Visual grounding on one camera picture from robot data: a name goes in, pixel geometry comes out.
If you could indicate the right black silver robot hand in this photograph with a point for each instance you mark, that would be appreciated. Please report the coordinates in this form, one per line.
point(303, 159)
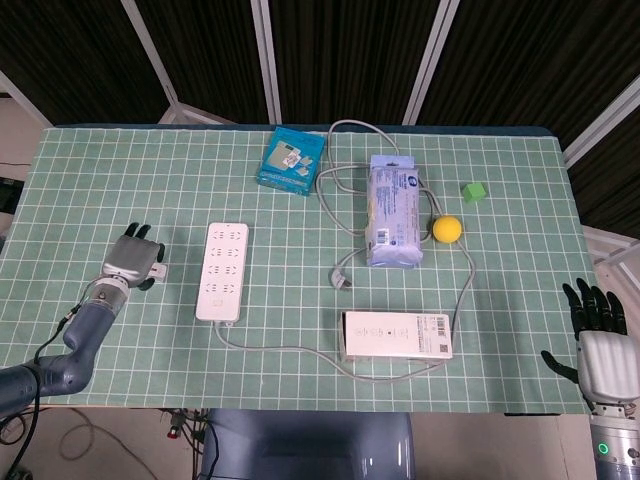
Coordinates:
point(607, 365)

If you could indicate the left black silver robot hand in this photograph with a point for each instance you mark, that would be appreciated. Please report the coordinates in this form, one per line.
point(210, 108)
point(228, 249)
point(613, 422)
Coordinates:
point(130, 257)

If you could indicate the small white adapter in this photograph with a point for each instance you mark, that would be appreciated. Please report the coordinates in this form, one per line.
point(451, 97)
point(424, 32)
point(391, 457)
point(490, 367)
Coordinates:
point(161, 272)

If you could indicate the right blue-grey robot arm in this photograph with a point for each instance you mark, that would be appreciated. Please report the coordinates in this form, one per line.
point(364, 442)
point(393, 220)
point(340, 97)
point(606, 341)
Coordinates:
point(617, 445)

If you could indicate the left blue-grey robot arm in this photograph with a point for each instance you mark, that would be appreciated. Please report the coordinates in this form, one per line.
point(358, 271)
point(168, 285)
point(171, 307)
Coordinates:
point(85, 340)

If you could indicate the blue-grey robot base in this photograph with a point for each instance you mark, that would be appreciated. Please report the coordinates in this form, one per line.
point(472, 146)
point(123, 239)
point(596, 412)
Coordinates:
point(310, 445)

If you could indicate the white power strip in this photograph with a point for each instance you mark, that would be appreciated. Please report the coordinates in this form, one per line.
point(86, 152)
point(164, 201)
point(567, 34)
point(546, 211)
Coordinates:
point(222, 290)

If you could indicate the green grid tablecloth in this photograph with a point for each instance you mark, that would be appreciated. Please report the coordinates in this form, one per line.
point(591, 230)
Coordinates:
point(125, 175)

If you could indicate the red emergency stop button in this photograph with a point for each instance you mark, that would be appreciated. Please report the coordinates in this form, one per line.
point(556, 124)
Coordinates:
point(173, 433)

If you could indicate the teal cardboard box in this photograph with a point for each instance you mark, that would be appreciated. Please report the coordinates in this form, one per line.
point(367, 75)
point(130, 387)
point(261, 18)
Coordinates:
point(290, 160)

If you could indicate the yellow ball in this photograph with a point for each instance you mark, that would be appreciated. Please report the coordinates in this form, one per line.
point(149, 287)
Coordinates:
point(447, 230)

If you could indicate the white desk lamp box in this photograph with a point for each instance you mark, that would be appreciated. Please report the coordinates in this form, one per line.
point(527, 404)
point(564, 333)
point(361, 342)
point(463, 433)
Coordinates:
point(395, 335)

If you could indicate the green cube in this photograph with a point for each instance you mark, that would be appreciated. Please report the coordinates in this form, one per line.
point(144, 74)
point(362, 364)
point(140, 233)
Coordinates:
point(473, 193)

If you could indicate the black folding partition screen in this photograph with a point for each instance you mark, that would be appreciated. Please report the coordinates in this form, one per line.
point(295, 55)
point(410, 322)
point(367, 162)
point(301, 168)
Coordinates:
point(210, 50)

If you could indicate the light blue tissue pack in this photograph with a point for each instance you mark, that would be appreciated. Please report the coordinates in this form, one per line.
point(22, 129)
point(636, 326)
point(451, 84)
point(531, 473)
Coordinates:
point(395, 215)

